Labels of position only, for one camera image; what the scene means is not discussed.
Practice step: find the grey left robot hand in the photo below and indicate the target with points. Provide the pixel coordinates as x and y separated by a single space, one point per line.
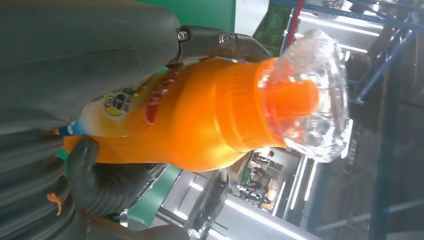
82 49

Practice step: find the small orange tape scrap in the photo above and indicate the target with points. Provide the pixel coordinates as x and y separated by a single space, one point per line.
54 199

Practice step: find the orange detergent bottle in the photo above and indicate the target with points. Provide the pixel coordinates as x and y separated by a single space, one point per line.
205 112

